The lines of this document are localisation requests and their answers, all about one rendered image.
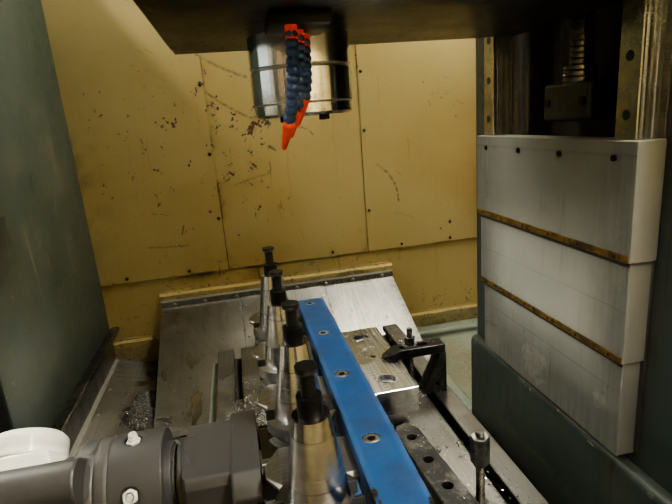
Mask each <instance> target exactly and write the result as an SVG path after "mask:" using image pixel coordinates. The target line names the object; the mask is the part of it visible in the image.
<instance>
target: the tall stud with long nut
mask: <svg viewBox="0 0 672 504"><path fill-rule="evenodd" d="M470 461H471V462H472V463H473V465H474V466H475V467H476V468H475V471H476V477H475V478H476V497H475V499H476V500H477V502H478V503H479V504H489V502H488V501H487V500H486V498H485V467H486V466H487V465H489V464H490V437H489V436H488V435H487V434H486V432H484V431H483V430H482V429H477V430H476V431H475V432H474V433H472V434H471V435H470Z"/></svg>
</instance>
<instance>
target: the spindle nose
mask: <svg viewBox="0 0 672 504"><path fill-rule="evenodd" d="M310 42H311V44H310V49H311V53H310V56H311V58H312V60H311V64H312V69H311V71H312V77H311V78H312V81H313V82H312V84H311V87H312V91H311V92H310V95H311V99H310V102H309V104H308V107H307V109H306V112H305V115H304V116H314V115H320V114H337V113H347V112H350V111H351V110H352V102H351V100H352V84H351V69H350V67H349V64H350V54H349V39H348V31H346V30H343V29H339V28H329V27H327V28H326V29H325V30H324V32H323V33H322V34H321V35H316V36H310ZM246 43H247V51H248V60H249V69H250V72H251V75H250V77H251V86H252V95H253V103H254V107H255V110H256V117H257V118H258V119H275V118H283V117H284V115H285V113H284V110H285V108H286V105H285V101H286V99H287V98H286V92H287V90H286V85H287V83H288V82H287V81H286V77H287V75H288V73H287V72H286V67H287V64H286V58H287V55H286V54H285V51H286V48H287V47H286V46H285V37H284V36H280V37H267V36H266V35H265V32H263V33H259V34H256V35H253V36H250V37H248V38H247V39H246Z"/></svg>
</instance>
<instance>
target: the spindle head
mask: <svg viewBox="0 0 672 504"><path fill-rule="evenodd" d="M133 1H134V2H135V4H136V5H137V6H138V7H139V9H140V10H141V11H142V13H143V14H144V15H145V17H146V18H147V19H148V21H149V22H150V23H151V25H152V26H153V27H154V29H155V30H156V31H157V33H158V34H159V35H160V37H161V38H162V39H163V40H164V42H165V43H166V44H167V46H168V47H169V48H170V50H172V51H173V52H174V54H175V55H178V54H197V53H215V52H233V51H247V43H246V39H247V38H248V37H250V36H253V35H256V34H259V33H263V32H265V28H264V22H265V19H266V16H267V13H268V11H269V10H288V9H312V8H332V22H331V23H330V24H329V26H328V27H329V28H339V29H343V30H346V31H348V39H349V45H360V44H378V43H396V42H415V41H433V40H451V39H469V38H487V37H506V36H516V35H519V34H522V33H525V32H528V31H532V30H535V29H538V28H541V27H544V26H547V25H550V24H553V23H557V22H560V21H563V20H566V19H569V18H572V17H575V16H578V15H582V14H585V13H588V12H591V11H594V10H597V9H600V8H604V7H607V6H610V5H613V4H616V3H619V2H622V1H623V0H133Z"/></svg>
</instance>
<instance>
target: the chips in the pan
mask: <svg viewBox="0 0 672 504"><path fill-rule="evenodd" d="M145 374H147V375H146V376H147V377H149V378H151V379H156V378H157V376H158V368H157V369H154V370H153V369H152V371H149V372H147V373H145ZM156 391H157V390H156V389H155V390H152V391H145V392H144V393H143V392H142V393H139V394H138V395H136V396H135V397H134V398H135V400H134V401H131V402H132V403H133V404H131V406H130V407H129V411H126V413H124V414H123V415H122V421H120V423H119V426H123V427H127V428H129V429H132V430H133V431H135V432H138V431H144V430H149V429H154V425H152V424H155V425H156V422H158V424H159V425H165V426H164V427H169V428H170V426H171V423H172V420H173V419H172V415H171V416H167V417H162V418H161V417H160V418H156V420H155V423H154V419H155V405H156ZM171 429H172V426H171Z"/></svg>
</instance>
